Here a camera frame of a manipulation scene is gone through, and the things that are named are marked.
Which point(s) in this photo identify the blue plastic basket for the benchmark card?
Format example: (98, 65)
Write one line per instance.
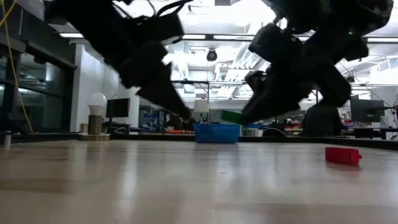
(216, 133)

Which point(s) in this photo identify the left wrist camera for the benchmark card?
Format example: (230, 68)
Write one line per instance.
(161, 28)

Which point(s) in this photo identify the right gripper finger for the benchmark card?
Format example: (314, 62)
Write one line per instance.
(273, 104)

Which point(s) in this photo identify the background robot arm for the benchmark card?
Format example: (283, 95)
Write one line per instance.
(177, 123)

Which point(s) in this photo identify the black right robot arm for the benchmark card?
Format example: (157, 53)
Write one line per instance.
(342, 18)

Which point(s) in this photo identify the white bulb lamp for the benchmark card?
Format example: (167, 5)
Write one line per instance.
(97, 107)

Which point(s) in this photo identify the black monitor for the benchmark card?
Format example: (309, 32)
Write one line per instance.
(117, 108)
(367, 110)

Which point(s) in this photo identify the green mini stapler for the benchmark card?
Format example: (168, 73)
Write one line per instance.
(231, 116)

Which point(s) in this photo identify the small tan cylinder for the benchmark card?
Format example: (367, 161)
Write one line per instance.
(83, 128)

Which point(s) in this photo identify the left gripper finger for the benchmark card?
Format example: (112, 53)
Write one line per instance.
(164, 91)

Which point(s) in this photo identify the person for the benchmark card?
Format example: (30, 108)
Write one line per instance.
(321, 121)

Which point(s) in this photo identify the linear ceiling light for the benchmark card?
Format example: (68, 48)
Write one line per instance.
(199, 36)

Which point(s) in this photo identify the small grey cylinder post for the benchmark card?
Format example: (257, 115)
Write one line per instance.
(7, 140)

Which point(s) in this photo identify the black metal gantry frame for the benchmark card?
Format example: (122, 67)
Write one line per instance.
(207, 99)

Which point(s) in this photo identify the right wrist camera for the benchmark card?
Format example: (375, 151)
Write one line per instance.
(273, 42)

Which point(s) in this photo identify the white shade table lamp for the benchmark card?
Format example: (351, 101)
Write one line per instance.
(201, 106)

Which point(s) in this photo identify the black ceiling camera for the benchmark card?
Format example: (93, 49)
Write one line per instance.
(212, 56)

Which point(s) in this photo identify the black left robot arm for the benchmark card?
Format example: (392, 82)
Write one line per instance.
(93, 25)

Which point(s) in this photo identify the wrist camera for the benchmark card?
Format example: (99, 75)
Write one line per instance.
(161, 28)
(273, 42)

